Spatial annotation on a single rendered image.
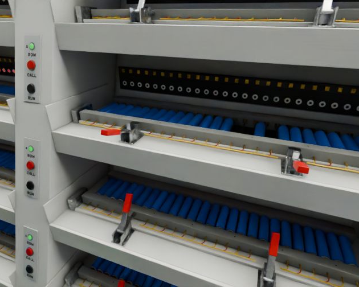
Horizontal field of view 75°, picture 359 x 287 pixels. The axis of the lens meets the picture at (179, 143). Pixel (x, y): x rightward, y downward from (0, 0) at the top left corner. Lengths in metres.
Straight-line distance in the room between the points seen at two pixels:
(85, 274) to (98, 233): 0.17
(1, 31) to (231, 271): 0.62
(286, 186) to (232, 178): 0.07
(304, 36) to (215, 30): 0.12
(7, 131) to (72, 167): 0.15
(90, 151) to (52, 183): 0.12
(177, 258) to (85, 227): 0.20
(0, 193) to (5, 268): 0.20
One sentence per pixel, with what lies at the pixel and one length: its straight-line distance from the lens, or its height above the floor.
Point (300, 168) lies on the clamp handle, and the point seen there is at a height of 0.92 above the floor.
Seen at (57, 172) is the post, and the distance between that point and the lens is 0.55.
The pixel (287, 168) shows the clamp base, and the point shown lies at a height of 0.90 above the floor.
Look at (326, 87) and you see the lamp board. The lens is 0.52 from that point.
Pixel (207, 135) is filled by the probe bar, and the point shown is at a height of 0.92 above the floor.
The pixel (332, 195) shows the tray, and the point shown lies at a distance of 0.38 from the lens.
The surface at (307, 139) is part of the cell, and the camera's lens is 0.44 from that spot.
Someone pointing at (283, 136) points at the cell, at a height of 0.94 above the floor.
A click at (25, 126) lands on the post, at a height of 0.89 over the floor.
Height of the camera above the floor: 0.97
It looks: 10 degrees down
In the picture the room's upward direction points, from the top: 7 degrees clockwise
